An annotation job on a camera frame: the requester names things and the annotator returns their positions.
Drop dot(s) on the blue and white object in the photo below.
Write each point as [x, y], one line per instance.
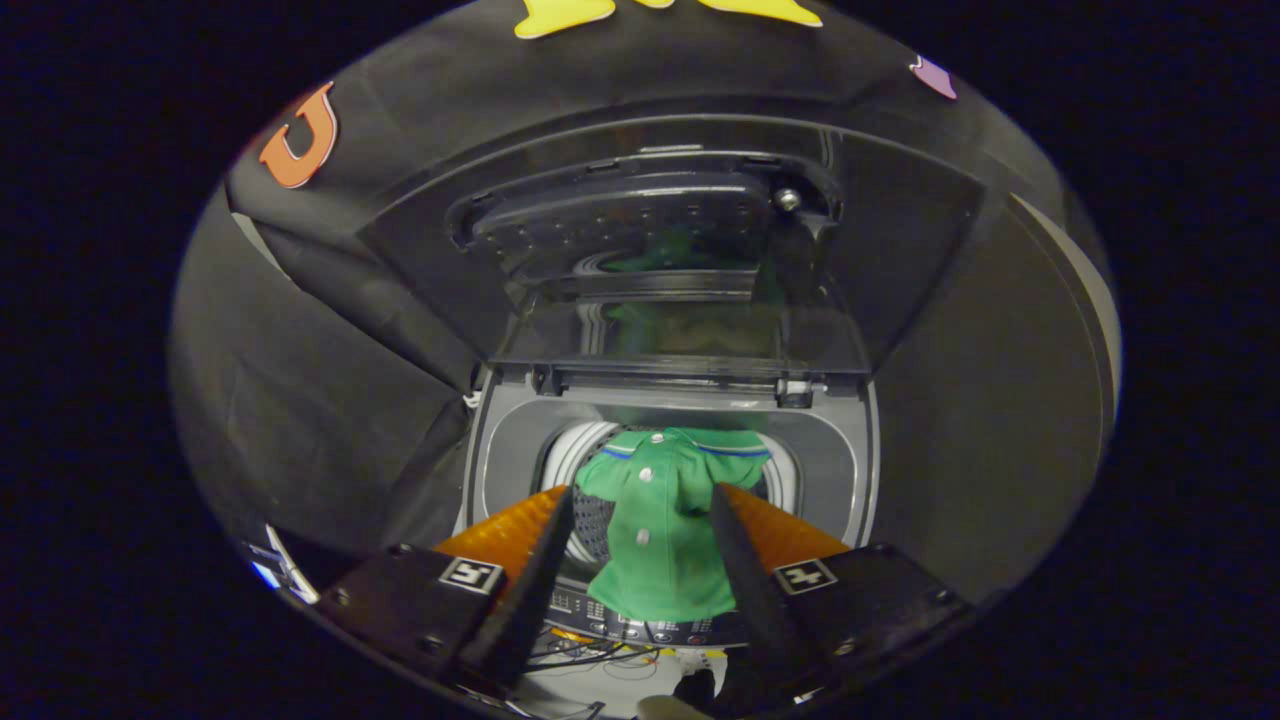
[285, 570]

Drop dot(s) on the green polo shirt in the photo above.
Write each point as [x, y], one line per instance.
[665, 540]

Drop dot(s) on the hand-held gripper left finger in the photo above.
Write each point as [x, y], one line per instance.
[525, 600]

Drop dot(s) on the dark washing machine lid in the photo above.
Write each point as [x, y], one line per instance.
[900, 250]

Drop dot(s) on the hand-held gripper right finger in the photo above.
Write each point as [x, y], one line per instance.
[750, 590]

